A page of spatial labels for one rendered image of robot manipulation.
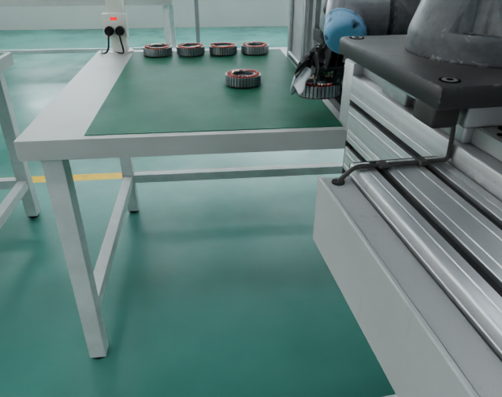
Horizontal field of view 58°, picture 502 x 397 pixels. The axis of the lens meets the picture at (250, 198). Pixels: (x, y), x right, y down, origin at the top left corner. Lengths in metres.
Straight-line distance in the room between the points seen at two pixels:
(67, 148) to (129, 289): 0.81
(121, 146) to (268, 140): 0.34
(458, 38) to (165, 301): 1.43
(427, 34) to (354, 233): 0.22
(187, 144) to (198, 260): 0.89
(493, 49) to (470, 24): 0.03
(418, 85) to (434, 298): 0.18
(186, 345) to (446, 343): 1.32
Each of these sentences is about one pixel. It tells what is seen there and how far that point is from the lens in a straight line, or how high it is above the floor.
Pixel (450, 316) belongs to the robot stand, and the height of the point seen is 0.95.
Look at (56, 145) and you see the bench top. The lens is 1.11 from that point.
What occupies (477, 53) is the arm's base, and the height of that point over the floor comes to 1.05.
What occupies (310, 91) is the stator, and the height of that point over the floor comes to 0.82.
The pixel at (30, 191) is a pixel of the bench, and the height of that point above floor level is 0.14.
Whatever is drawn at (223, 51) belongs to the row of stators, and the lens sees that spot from 1.85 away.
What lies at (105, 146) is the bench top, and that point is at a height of 0.73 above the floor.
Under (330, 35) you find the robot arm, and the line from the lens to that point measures 0.85.
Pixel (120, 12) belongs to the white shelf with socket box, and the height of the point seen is 0.91.
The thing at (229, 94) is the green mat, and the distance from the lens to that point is 1.35.
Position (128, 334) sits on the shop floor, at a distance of 1.61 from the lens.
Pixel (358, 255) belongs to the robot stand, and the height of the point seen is 0.93.
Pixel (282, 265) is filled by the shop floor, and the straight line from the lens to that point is 1.85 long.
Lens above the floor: 1.13
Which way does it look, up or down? 29 degrees down
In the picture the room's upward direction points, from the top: straight up
